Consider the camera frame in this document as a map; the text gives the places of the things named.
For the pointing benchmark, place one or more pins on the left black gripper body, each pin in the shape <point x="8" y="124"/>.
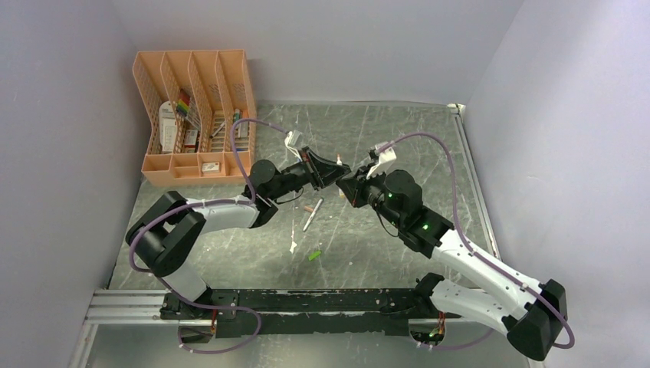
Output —
<point x="297" y="176"/>

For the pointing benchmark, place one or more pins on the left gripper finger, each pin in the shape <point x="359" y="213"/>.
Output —
<point x="325" y="178"/>
<point x="317" y="165"/>

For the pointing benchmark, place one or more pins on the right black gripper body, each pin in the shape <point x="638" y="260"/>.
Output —
<point x="372" y="192"/>

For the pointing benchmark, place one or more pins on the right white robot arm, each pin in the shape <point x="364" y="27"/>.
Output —
<point x="528" y="312"/>

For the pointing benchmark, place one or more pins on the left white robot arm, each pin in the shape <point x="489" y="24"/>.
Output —
<point x="164" y="236"/>

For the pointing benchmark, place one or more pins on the white pen on table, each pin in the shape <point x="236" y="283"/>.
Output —
<point x="312" y="214"/>

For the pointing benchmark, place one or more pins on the green pen cap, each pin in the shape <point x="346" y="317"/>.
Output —
<point x="314" y="255"/>

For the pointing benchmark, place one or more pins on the small white box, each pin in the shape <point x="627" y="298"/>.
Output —
<point x="211" y="168"/>

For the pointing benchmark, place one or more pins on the orange file organizer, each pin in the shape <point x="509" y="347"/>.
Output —
<point x="218" y="129"/>

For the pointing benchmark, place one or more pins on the colored markers pack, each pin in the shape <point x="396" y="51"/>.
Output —
<point x="183" y="104"/>

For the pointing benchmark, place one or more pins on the white booklet in organizer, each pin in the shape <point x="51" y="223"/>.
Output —
<point x="167" y="127"/>

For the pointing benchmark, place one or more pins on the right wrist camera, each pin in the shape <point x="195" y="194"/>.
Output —
<point x="382" y="160"/>

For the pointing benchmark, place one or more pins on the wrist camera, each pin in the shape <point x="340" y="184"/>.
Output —
<point x="382" y="160"/>
<point x="292" y="143"/>

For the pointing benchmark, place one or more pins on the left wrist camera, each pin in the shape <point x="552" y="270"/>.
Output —
<point x="292" y="143"/>

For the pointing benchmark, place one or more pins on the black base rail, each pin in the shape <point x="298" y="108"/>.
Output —
<point x="241" y="312"/>

